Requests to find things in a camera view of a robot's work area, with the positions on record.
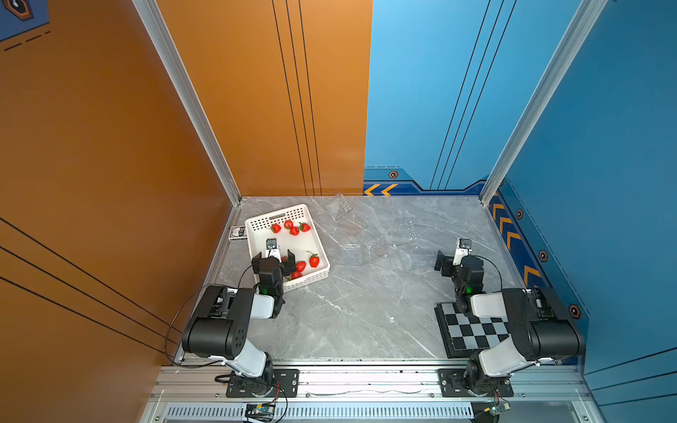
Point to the black white checkerboard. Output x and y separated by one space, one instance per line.
463 335

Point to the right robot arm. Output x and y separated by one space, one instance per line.
551 332

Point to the left aluminium corner post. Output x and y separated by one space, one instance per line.
164 44

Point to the right green circuit board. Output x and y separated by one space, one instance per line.
495 411

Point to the right aluminium corner post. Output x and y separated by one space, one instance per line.
579 28

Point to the strawberry five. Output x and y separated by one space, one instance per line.
314 260

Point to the left green circuit board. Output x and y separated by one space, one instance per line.
262 412

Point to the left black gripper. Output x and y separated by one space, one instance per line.
271 259

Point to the clear clamshell near wall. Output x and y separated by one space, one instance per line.
340 206

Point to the aluminium corner post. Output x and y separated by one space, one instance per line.
164 44
579 28

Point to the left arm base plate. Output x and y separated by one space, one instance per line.
283 381

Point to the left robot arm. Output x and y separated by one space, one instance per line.
218 327

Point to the green circuit board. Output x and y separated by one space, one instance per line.
262 412
495 411

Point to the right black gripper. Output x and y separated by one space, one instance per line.
455 263

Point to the clear plastic clamshell container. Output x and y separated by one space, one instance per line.
363 243

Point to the aluminium front rail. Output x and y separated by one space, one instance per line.
376 380

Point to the white perforated plastic basket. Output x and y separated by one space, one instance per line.
302 246

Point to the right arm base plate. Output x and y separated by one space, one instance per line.
459 383

